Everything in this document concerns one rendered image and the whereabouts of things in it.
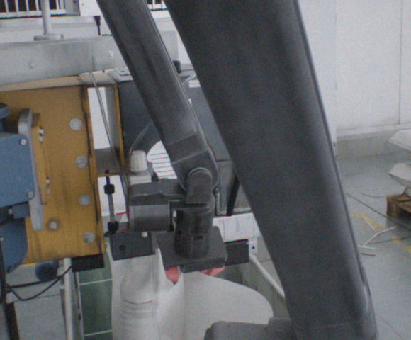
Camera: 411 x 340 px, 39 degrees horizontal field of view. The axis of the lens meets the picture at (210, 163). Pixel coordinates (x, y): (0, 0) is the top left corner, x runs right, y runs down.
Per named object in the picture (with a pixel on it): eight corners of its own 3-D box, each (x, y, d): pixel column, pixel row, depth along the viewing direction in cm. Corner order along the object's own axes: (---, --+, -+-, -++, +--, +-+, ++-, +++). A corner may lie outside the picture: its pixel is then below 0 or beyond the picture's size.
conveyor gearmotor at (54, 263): (69, 283, 269) (65, 253, 265) (36, 288, 266) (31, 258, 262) (68, 258, 297) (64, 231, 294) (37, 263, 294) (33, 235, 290)
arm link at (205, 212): (218, 209, 84) (213, 180, 88) (170, 211, 83) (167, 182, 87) (214, 239, 88) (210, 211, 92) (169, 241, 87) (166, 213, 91)
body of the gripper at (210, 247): (156, 241, 95) (157, 210, 90) (217, 231, 98) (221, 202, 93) (164, 273, 91) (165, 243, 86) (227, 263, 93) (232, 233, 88)
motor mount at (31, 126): (52, 231, 85) (37, 121, 81) (4, 238, 83) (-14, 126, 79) (52, 181, 111) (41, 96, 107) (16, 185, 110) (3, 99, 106)
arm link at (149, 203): (213, 169, 80) (205, 144, 87) (127, 172, 78) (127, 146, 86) (210, 243, 85) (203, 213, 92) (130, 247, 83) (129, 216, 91)
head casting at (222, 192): (256, 212, 114) (251, 57, 107) (130, 229, 108) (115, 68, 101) (216, 173, 142) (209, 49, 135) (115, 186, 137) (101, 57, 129)
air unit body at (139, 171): (161, 237, 104) (154, 152, 100) (135, 241, 103) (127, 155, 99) (157, 229, 108) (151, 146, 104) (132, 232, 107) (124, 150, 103)
